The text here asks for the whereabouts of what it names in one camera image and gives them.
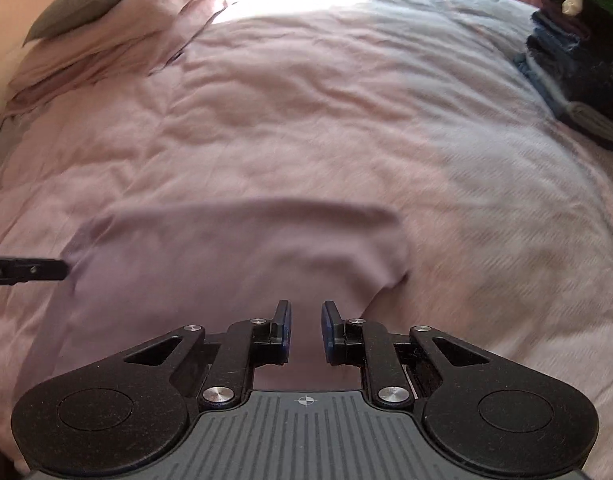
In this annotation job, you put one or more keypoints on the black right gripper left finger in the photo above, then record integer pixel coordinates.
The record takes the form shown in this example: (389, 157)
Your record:
(127, 411)

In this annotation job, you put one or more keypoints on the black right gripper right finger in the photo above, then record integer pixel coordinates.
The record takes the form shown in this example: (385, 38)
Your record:
(481, 412)

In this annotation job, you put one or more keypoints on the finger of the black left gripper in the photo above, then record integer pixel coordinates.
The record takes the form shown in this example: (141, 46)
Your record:
(15, 271)

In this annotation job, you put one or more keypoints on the mauve cloth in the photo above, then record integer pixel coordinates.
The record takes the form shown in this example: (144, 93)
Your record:
(137, 274)

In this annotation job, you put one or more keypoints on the pink pillow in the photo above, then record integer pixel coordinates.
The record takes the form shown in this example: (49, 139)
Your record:
(134, 35)

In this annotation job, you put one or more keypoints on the stack of folded dark clothes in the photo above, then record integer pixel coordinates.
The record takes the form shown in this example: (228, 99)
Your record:
(568, 59)

